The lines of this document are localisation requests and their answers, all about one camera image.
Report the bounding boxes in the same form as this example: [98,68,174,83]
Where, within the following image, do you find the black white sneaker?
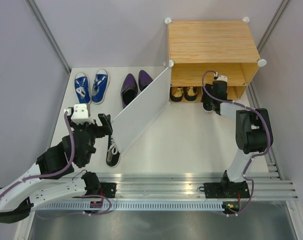
[201,88,212,112]
[106,135,121,168]

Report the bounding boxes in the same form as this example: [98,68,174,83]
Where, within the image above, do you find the white cabinet door panel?
[111,67,172,153]

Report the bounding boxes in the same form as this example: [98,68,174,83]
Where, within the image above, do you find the gold loafer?
[169,86,184,103]
[184,86,198,102]

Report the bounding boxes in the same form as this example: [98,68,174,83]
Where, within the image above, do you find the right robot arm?
[200,80,274,199]

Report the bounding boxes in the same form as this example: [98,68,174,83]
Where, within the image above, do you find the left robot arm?
[0,113,115,224]

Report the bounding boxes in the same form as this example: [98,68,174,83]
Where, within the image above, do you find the wooden shoe cabinet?
[164,17,267,102]

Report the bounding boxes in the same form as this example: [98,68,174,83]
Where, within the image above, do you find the right blue canvas sneaker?
[91,68,110,105]

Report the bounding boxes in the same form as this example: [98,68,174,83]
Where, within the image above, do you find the blue canvas sneaker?
[91,68,110,105]
[74,72,91,104]

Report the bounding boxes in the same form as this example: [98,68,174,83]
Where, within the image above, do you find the left purple pointed loafer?
[120,73,138,109]

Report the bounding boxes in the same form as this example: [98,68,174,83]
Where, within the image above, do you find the purple pointed loafer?
[138,70,153,92]
[120,73,138,109]

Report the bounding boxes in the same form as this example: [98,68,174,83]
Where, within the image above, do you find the left blue canvas sneaker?
[74,72,91,104]

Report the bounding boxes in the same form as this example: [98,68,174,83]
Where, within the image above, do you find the right purple pointed loafer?
[138,70,153,92]

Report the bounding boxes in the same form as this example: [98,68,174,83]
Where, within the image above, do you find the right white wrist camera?
[213,72,228,83]

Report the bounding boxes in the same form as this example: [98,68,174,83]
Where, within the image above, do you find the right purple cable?
[201,70,274,217]

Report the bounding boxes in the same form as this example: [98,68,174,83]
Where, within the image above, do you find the purple cable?
[201,70,274,217]
[0,112,112,220]

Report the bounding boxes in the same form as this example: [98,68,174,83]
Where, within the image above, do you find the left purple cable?
[0,112,112,220]

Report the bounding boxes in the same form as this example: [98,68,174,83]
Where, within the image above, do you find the white slotted cable duct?
[42,200,224,212]

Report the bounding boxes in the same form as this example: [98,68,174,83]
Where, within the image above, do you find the aluminium rail base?
[97,172,298,201]

